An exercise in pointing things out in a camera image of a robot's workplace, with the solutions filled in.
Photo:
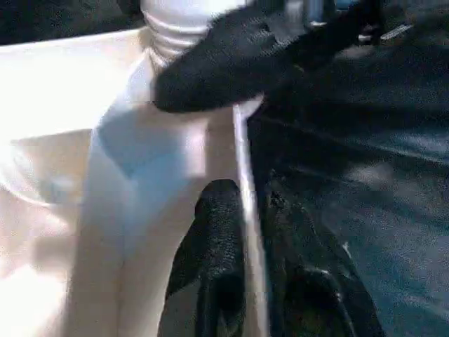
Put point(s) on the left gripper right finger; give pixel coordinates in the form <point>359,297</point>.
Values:
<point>315,288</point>

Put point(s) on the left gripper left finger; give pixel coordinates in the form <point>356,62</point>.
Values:
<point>210,263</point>

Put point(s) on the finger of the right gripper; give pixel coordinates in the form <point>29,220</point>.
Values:
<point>228,70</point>

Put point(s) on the white plastic table leg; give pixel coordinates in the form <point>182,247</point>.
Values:
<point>175,28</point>

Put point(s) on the white plastic table top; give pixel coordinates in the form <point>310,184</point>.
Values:
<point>52,140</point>

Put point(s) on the black work mat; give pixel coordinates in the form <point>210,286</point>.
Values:
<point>350,158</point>

